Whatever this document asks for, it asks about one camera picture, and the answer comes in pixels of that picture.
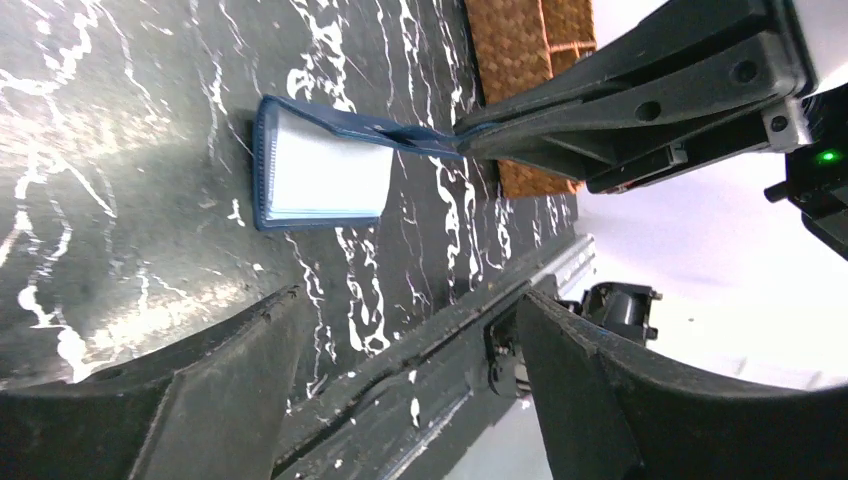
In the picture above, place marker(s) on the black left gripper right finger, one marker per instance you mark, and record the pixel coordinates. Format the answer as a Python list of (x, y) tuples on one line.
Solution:
[(609, 408)]

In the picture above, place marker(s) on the right arm base motor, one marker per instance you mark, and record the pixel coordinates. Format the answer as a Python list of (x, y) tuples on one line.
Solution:
[(621, 308)]

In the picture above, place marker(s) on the aluminium table edge rail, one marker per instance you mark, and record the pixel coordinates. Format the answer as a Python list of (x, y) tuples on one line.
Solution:
[(412, 411)]

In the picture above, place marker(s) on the dark blue card holder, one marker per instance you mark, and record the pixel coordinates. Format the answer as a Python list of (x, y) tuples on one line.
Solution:
[(317, 166)]

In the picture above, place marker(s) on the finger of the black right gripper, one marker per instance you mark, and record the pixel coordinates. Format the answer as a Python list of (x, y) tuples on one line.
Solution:
[(676, 35), (615, 134)]

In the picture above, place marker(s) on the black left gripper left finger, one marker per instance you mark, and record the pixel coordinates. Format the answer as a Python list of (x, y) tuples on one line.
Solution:
[(209, 406)]

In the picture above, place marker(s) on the woven brown basket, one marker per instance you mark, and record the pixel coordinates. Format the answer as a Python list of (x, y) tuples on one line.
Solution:
[(521, 44)]

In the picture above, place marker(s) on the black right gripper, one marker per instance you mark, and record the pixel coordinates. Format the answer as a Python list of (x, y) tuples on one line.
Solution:
[(816, 172)]

